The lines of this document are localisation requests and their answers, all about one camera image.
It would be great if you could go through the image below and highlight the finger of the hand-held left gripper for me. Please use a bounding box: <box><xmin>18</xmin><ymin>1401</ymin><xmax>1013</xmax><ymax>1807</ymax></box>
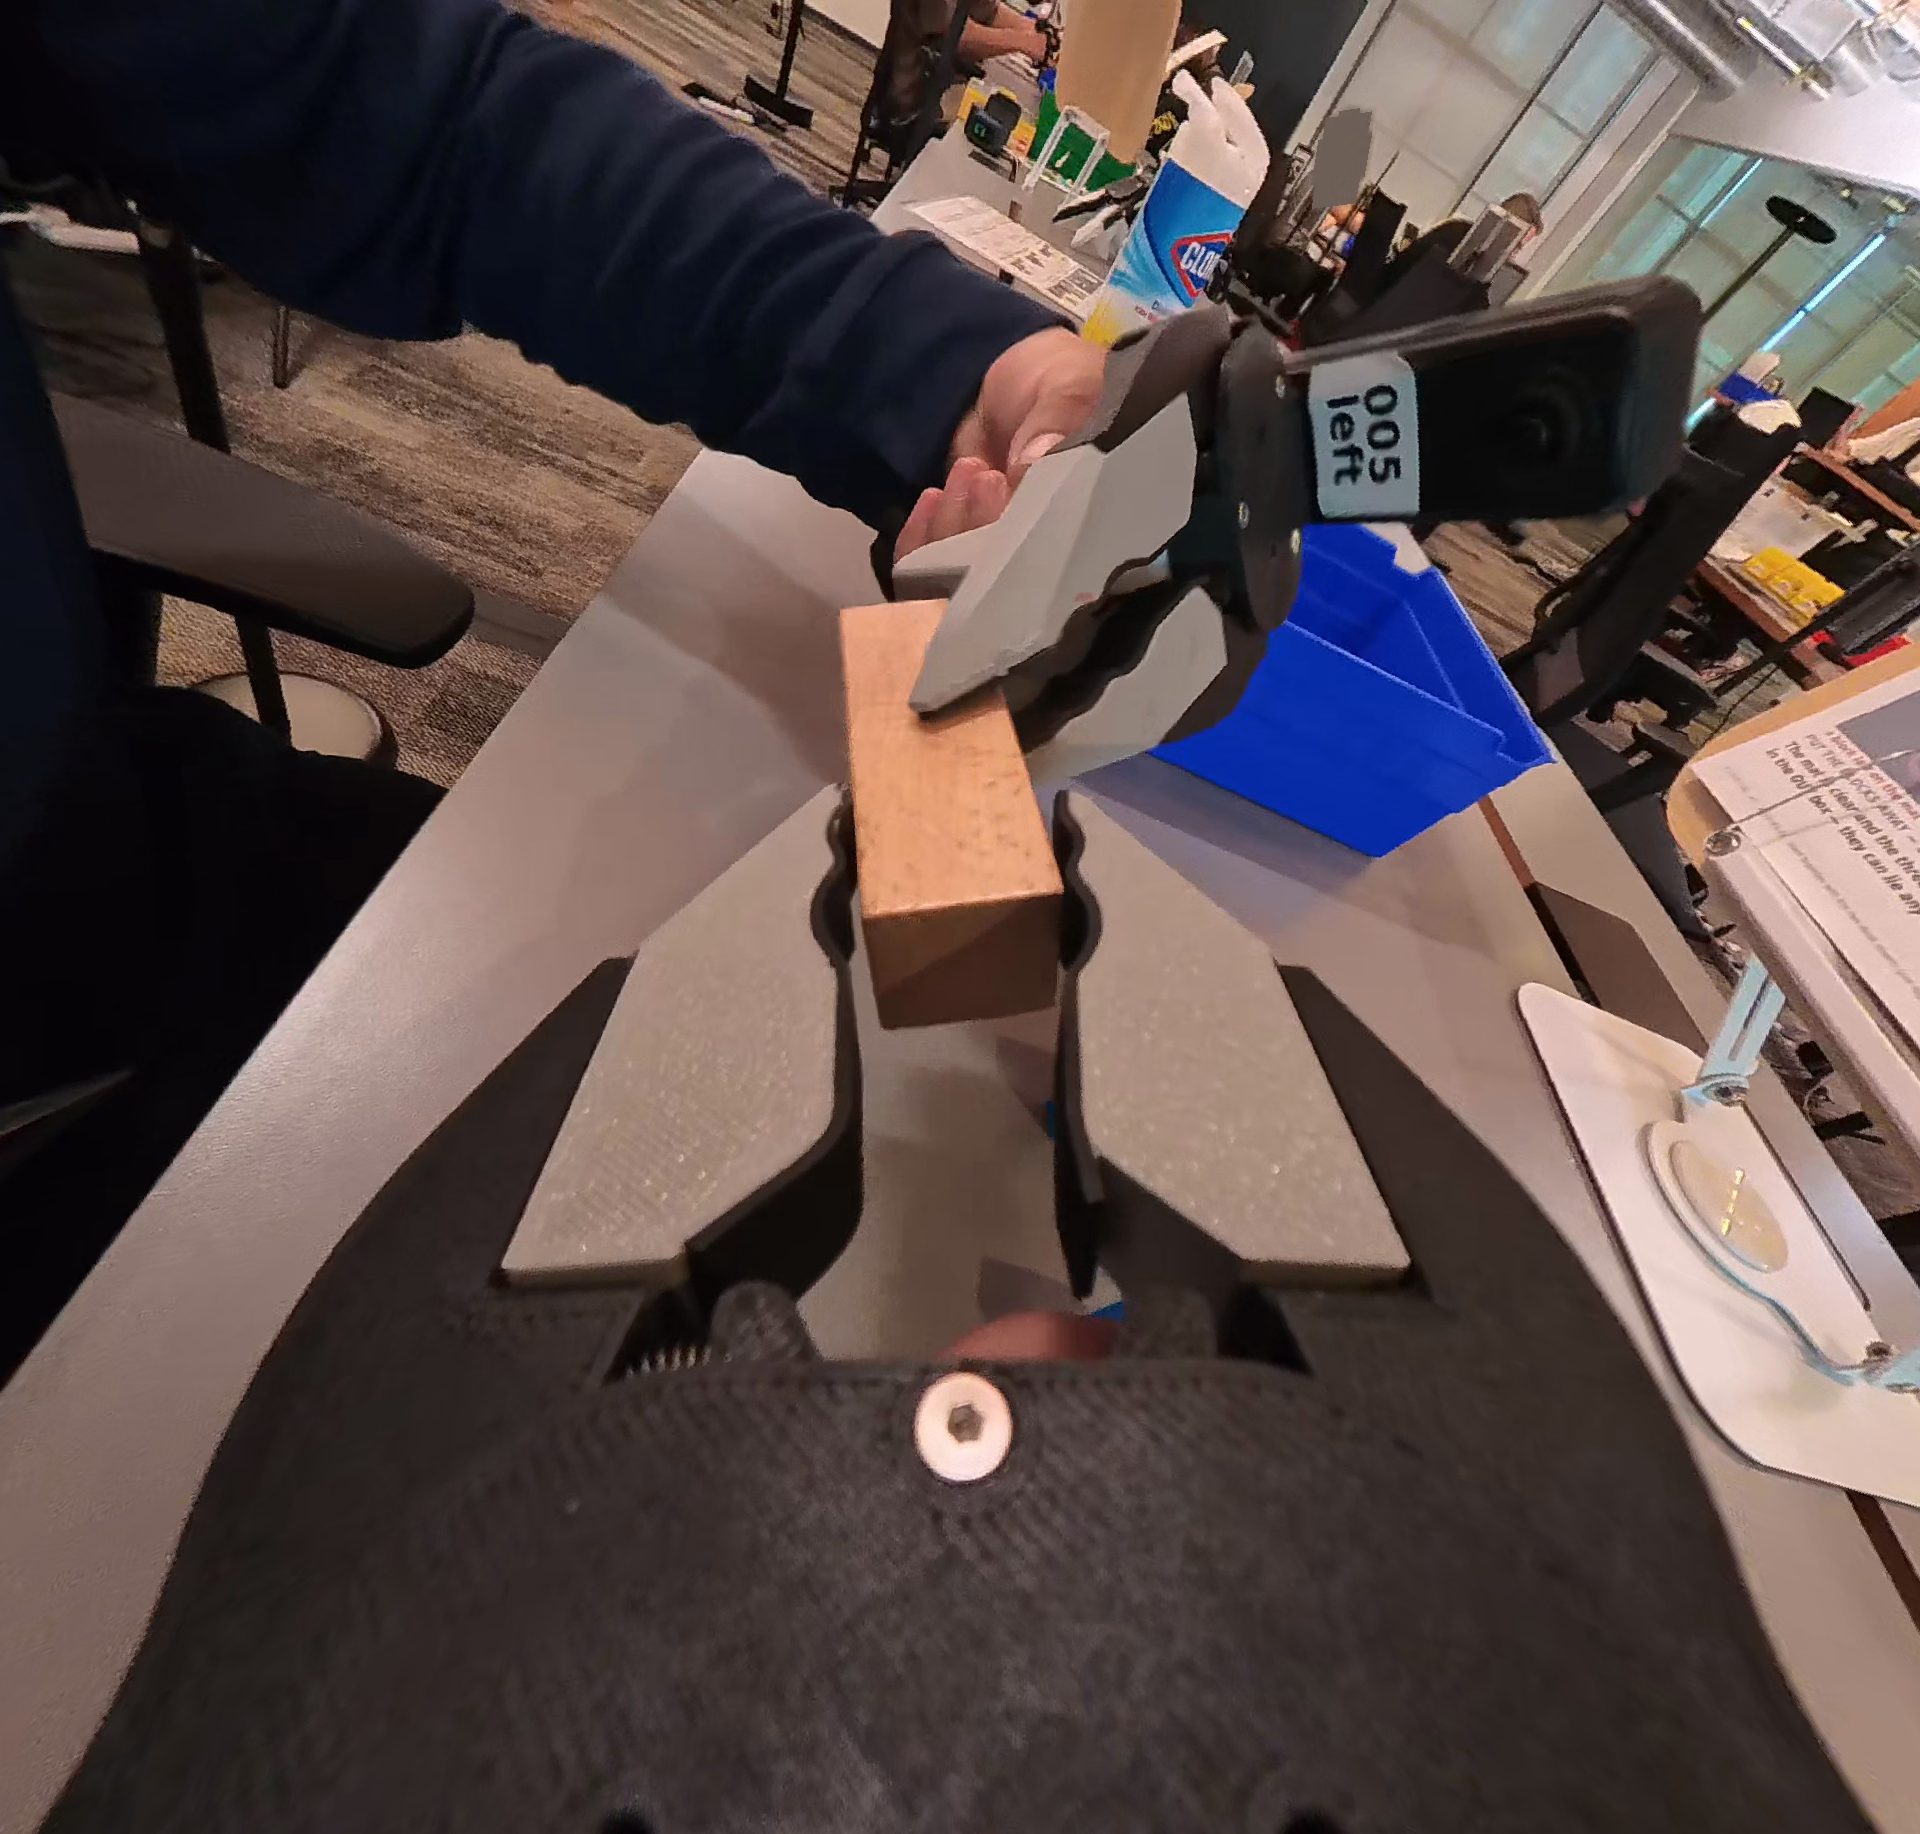
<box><xmin>889</xmin><ymin>388</ymin><xmax>1202</xmax><ymax>713</ymax></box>
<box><xmin>1006</xmin><ymin>572</ymin><xmax>1244</xmax><ymax>777</ymax></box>

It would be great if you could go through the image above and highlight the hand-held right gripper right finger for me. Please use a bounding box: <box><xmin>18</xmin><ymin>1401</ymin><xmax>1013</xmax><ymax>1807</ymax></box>
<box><xmin>1054</xmin><ymin>789</ymin><xmax>1412</xmax><ymax>1302</ymax></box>

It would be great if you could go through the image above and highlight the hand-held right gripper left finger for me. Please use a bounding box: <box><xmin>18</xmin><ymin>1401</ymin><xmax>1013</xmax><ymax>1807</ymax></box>
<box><xmin>502</xmin><ymin>789</ymin><xmax>869</xmax><ymax>1302</ymax></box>

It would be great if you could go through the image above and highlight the blue plastic bin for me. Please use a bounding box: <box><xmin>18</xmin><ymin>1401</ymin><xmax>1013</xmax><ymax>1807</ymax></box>
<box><xmin>1147</xmin><ymin>524</ymin><xmax>1559</xmax><ymax>858</ymax></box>

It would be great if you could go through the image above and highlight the natural wooden plank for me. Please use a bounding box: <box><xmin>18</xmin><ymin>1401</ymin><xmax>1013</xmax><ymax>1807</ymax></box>
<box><xmin>842</xmin><ymin>596</ymin><xmax>1067</xmax><ymax>1029</ymax></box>

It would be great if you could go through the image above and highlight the person's left forearm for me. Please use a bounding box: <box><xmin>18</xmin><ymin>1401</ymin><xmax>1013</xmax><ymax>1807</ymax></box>
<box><xmin>0</xmin><ymin>0</ymin><xmax>1067</xmax><ymax>533</ymax></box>

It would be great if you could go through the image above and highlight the person's left hand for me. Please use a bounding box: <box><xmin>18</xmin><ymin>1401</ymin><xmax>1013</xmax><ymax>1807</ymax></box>
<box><xmin>896</xmin><ymin>326</ymin><xmax>1111</xmax><ymax>563</ymax></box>

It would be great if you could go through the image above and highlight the black office chair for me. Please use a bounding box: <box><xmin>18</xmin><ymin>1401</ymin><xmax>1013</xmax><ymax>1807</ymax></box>
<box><xmin>49</xmin><ymin>391</ymin><xmax>474</xmax><ymax>753</ymax></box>
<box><xmin>1499</xmin><ymin>418</ymin><xmax>1807</xmax><ymax>813</ymax></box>

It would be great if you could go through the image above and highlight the folded printed paper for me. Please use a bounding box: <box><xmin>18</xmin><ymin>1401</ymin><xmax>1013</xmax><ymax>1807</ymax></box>
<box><xmin>916</xmin><ymin>195</ymin><xmax>1111</xmax><ymax>311</ymax></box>

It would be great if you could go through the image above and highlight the black stanchion pole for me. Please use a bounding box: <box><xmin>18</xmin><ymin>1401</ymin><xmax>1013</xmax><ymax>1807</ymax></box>
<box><xmin>1706</xmin><ymin>195</ymin><xmax>1842</xmax><ymax>353</ymax></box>

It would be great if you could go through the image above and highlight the disinfecting wipes canister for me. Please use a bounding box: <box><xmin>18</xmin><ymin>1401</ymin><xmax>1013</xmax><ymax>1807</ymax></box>
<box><xmin>1080</xmin><ymin>68</ymin><xmax>1269</xmax><ymax>353</ymax></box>

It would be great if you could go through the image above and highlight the large black screen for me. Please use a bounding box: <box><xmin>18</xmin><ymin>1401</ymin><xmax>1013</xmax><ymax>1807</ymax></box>
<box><xmin>1125</xmin><ymin>0</ymin><xmax>1371</xmax><ymax>155</ymax></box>

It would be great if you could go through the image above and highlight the printed instruction sheet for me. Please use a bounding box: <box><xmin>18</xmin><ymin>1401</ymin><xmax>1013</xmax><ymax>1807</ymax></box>
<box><xmin>1693</xmin><ymin>664</ymin><xmax>1920</xmax><ymax>995</ymax></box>

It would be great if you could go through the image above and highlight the black floor stand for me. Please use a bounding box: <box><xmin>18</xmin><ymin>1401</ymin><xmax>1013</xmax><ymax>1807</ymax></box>
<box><xmin>746</xmin><ymin>0</ymin><xmax>831</xmax><ymax>129</ymax></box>

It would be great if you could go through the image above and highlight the table cable hatch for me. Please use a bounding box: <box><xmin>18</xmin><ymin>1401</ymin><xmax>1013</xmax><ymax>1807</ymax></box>
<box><xmin>1526</xmin><ymin>880</ymin><xmax>1700</xmax><ymax>1025</ymax></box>

